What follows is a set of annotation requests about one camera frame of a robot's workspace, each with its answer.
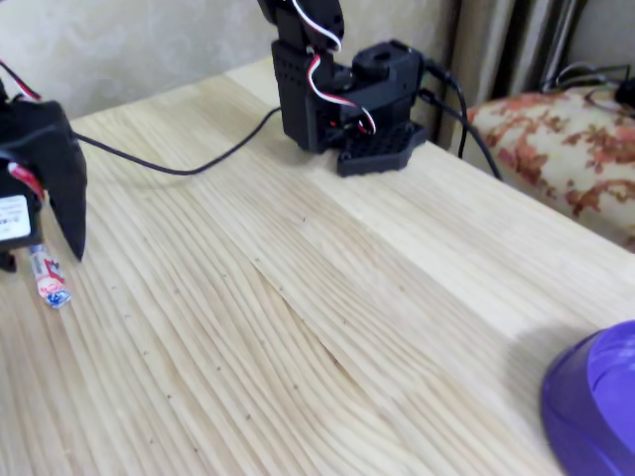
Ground white red blue candy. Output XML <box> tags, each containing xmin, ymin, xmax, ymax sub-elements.
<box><xmin>28</xmin><ymin>243</ymin><xmax>72</xmax><ymax>309</ymax></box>

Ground black robot arm with base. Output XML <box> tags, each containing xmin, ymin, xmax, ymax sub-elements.
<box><xmin>256</xmin><ymin>0</ymin><xmax>429</xmax><ymax>179</ymax></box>

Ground purple plastic bowl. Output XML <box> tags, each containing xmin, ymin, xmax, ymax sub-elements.
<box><xmin>540</xmin><ymin>319</ymin><xmax>635</xmax><ymax>476</ymax></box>

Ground grey curtain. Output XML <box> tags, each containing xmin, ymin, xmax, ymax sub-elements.
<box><xmin>445</xmin><ymin>0</ymin><xmax>591</xmax><ymax>150</ymax></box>

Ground floral patterned cushion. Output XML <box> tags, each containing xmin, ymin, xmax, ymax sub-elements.
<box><xmin>465</xmin><ymin>88</ymin><xmax>635</xmax><ymax>252</ymax></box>

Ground thin black camera cable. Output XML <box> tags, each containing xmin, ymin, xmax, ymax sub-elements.
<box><xmin>71</xmin><ymin>106</ymin><xmax>282</xmax><ymax>177</ymax></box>

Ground red white black servo wire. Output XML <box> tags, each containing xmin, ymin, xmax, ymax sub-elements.
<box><xmin>291</xmin><ymin>0</ymin><xmax>344</xmax><ymax>54</ymax></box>
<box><xmin>306</xmin><ymin>53</ymin><xmax>377</xmax><ymax>136</ymax></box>

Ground black power cable with plug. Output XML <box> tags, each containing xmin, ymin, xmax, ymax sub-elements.
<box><xmin>419</xmin><ymin>88</ymin><xmax>503</xmax><ymax>180</ymax></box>
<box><xmin>421</xmin><ymin>58</ymin><xmax>470</xmax><ymax>160</ymax></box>

